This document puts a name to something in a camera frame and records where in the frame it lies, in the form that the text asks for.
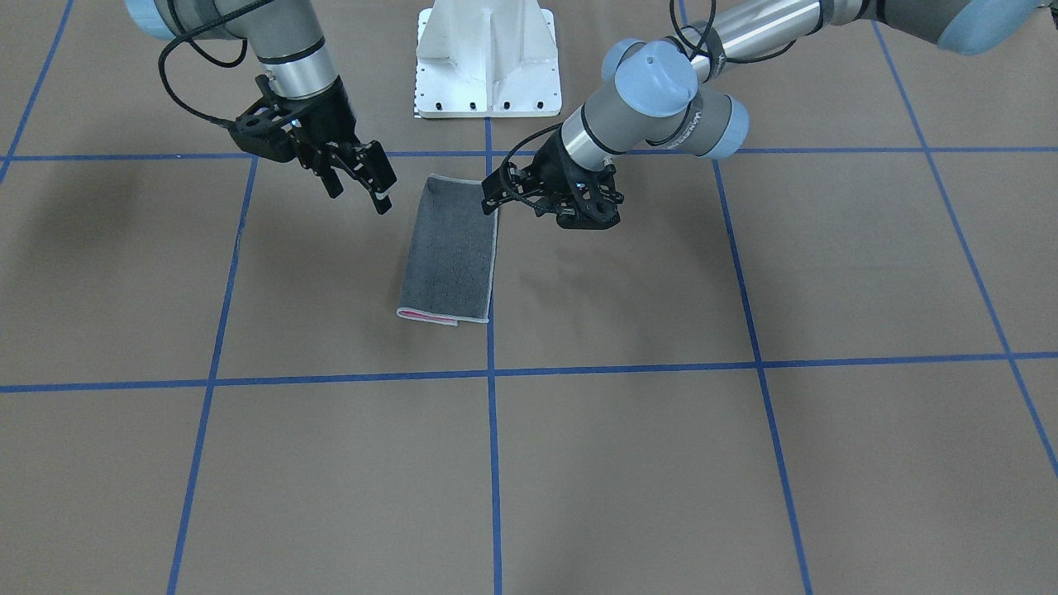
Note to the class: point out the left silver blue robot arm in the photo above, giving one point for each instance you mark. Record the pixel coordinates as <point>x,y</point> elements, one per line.
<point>658,93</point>

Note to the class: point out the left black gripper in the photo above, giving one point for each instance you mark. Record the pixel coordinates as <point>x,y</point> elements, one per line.
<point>555,166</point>

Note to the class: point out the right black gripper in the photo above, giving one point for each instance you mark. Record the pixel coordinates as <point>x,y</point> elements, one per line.
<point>330,115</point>

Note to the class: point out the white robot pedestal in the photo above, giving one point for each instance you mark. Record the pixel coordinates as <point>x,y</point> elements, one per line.
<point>487,59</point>

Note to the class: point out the long blue tape strip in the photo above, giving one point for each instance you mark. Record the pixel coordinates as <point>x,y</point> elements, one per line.
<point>493,450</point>

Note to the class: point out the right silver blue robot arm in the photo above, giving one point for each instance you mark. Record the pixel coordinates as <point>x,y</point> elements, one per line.
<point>285,37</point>

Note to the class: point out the crossing blue tape strip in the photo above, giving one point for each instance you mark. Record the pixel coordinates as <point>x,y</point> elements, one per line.
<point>258,381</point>

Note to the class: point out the pink grey microfibre towel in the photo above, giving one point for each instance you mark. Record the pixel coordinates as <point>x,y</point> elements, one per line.
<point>451,258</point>

